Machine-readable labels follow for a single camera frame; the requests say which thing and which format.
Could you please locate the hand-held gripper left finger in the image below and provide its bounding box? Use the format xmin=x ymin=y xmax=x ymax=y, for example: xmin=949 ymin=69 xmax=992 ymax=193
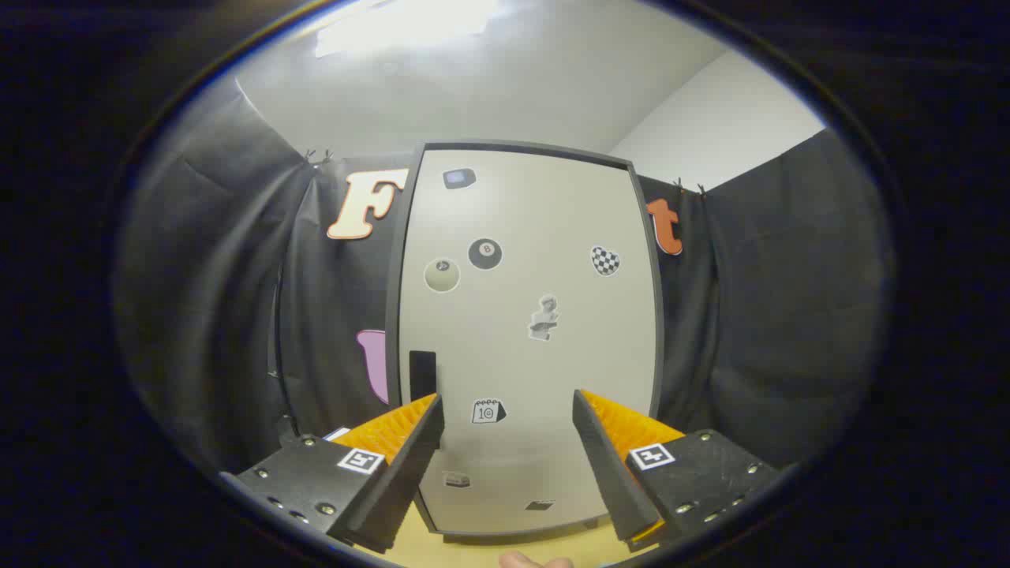
xmin=217 ymin=392 xmax=445 ymax=555

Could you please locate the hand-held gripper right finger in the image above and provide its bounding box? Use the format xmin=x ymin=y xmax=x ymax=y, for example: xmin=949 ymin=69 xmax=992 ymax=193
xmin=572 ymin=389 xmax=798 ymax=553

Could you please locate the black door handle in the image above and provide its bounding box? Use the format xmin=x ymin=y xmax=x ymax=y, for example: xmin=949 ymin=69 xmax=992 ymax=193
xmin=410 ymin=351 xmax=437 ymax=403

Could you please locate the light grey cabinet door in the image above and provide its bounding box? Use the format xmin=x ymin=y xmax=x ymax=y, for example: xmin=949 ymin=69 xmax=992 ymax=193
xmin=398 ymin=150 xmax=657 ymax=536

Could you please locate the grey cabinet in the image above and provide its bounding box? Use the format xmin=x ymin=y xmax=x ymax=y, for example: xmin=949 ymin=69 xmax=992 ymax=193
xmin=385 ymin=140 xmax=664 ymax=545

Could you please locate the black backdrop cloth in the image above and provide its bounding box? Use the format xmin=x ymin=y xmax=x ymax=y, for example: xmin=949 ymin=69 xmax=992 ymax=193
xmin=114 ymin=75 xmax=896 ymax=474

